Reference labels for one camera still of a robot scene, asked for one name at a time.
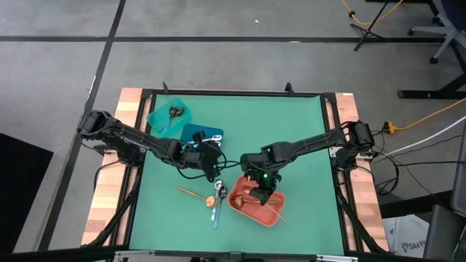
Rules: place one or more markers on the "blue plastic bin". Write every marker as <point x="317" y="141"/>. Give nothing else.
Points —
<point x="189" y="132"/>

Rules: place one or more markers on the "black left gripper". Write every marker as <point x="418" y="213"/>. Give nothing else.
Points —
<point x="202" y="156"/>

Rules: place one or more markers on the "black tripod stand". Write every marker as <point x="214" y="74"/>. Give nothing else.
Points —
<point x="367" y="31"/>

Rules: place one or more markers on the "green table mat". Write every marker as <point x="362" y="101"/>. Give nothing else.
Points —
<point x="291" y="225"/>

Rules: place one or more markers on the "black box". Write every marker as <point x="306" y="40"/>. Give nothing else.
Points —
<point x="22" y="189"/>

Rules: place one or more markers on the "white cardboard box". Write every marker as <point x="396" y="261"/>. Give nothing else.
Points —
<point x="404" y="236"/>

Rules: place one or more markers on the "grey equipment case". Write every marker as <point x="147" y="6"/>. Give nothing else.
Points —
<point x="442" y="236"/>

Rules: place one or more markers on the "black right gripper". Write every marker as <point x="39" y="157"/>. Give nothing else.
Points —
<point x="262" y="171"/>

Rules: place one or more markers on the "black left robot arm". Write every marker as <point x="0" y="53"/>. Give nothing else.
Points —
<point x="127" y="138"/>

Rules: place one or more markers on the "grey office chair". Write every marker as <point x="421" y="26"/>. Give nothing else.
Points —
<point x="449" y="34"/>

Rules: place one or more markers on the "yellow power strip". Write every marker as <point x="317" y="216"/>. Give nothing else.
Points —
<point x="390" y="127"/>

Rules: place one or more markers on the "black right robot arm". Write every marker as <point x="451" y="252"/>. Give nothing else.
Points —
<point x="320" y="140"/>

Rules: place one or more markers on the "black frame clamp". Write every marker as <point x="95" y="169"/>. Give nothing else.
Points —
<point x="289" y="88"/>
<point x="165" y="88"/>

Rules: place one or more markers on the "black table frame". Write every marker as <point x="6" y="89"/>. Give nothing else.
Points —
<point x="236" y="92"/>

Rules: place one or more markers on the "black desk base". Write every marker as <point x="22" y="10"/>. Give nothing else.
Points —
<point x="429" y="94"/>

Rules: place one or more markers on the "orange plastic bin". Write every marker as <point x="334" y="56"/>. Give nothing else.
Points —
<point x="255" y="217"/>

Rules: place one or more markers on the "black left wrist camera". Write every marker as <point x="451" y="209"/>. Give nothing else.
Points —
<point x="198" y="136"/>

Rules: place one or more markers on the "light teal translucent bin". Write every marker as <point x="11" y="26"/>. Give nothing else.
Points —
<point x="160" y="122"/>

